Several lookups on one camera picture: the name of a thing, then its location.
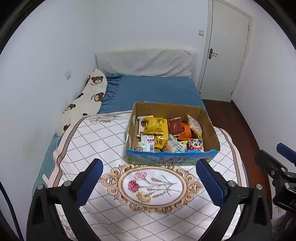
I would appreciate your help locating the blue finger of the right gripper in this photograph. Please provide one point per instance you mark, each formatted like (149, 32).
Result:
(286, 152)

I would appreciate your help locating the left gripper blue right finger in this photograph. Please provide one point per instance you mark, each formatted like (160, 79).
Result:
(225, 194)

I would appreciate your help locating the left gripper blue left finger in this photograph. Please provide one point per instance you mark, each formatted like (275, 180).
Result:
(74, 194)

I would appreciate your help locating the orange panda snack packet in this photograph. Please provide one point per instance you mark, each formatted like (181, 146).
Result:
(195, 145)

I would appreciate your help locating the orange snack bag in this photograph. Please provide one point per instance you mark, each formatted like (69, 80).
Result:
(187, 134)

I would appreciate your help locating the clear yellow pastry bag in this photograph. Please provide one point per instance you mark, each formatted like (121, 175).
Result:
(194, 126)

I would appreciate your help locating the brown sauce packet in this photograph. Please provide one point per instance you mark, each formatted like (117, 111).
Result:
(175, 126)

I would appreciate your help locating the yellow black biscuit pack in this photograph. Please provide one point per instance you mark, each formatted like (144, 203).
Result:
(160, 140)

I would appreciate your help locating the red white spicy strip packet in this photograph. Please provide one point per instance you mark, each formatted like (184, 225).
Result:
(147, 143)

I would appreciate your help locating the yellow snack bag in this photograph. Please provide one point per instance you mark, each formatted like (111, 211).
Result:
(157, 126)

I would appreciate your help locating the cranberry oat cookie packet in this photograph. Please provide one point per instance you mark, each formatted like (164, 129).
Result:
(173, 146)

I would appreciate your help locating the cardboard milk box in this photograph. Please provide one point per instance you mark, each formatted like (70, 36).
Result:
(168, 111)

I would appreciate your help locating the bear print long pillow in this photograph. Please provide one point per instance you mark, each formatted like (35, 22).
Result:
(88, 102)

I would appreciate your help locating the blue bed sheet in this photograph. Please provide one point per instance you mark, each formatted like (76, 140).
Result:
(152, 92)

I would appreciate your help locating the white door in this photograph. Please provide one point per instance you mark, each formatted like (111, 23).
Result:
(229, 37)

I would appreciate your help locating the grey dotted pillow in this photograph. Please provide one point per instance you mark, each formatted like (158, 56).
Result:
(146, 62)

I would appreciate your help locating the wall socket left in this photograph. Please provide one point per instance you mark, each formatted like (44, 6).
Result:
(68, 74)

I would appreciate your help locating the door handle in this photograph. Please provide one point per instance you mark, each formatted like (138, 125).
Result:
(212, 54)

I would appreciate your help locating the wall light switch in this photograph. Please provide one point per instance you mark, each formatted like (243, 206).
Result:
(201, 32)

